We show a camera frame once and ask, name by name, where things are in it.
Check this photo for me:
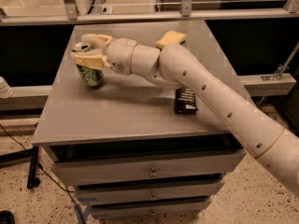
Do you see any black snack bar wrapper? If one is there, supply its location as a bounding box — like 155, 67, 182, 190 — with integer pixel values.
174, 88, 198, 115

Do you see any grey drawer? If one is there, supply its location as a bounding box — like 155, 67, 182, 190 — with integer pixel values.
91, 197, 211, 219
76, 179, 224, 205
52, 149, 246, 186

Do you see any dark object bottom left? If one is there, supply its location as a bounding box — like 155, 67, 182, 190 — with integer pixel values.
0, 210, 15, 224

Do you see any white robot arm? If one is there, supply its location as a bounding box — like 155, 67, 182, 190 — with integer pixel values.
71, 31, 299, 196

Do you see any white cylinder at left edge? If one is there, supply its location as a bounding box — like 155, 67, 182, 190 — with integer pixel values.
0, 77, 13, 99

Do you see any bottom grey drawer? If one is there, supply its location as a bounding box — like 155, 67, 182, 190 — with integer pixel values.
91, 197, 211, 219

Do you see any green soda can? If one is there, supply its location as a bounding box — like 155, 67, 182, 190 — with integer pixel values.
72, 42, 104, 89

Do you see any metal bracket clamp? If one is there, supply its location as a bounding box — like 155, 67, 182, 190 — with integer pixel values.
261, 41, 299, 81

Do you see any metal railing frame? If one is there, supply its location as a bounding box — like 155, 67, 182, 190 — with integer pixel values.
0, 0, 298, 26

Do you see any top grey drawer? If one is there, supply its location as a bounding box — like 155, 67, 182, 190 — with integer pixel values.
52, 149, 246, 186

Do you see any black metal leg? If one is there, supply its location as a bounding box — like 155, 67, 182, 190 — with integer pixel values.
27, 147, 40, 189

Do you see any grey drawer cabinet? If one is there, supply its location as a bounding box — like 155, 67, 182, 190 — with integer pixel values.
31, 20, 269, 220

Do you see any black cable on floor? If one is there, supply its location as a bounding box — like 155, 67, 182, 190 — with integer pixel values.
0, 123, 87, 224

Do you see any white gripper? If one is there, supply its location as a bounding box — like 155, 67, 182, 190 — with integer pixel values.
71, 34, 137, 76

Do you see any middle grey drawer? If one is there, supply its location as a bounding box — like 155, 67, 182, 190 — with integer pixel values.
76, 179, 224, 205

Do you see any yellow sponge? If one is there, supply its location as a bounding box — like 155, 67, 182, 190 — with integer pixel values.
155, 31, 187, 49

